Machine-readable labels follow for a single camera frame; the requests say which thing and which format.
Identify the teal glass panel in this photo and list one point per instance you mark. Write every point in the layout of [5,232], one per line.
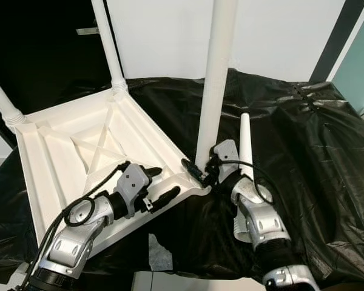
[361,73]

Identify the wide grey tape piece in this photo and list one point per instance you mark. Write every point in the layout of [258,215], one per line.
[161,254]

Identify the black plastic cover sheet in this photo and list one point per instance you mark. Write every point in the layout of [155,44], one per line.
[327,182]

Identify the black door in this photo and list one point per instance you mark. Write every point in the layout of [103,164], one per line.
[48,60]

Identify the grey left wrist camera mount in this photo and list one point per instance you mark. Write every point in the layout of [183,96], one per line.
[134,182]

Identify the black wall column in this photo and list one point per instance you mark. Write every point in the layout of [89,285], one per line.
[333,39]

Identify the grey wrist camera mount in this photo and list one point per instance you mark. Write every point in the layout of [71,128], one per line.
[134,182]
[226,154]

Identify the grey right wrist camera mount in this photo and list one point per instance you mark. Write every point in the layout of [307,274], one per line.
[226,154]

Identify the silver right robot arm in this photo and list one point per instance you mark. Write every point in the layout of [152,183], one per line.
[261,218]

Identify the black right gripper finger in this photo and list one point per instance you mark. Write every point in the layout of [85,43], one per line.
[193,170]

